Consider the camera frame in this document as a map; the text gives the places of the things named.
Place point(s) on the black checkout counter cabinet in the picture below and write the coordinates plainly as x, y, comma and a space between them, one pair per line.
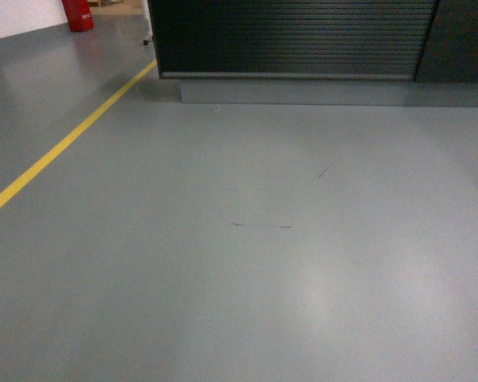
367, 53

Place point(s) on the red fire extinguisher box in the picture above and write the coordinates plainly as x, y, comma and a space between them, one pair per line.
78, 14

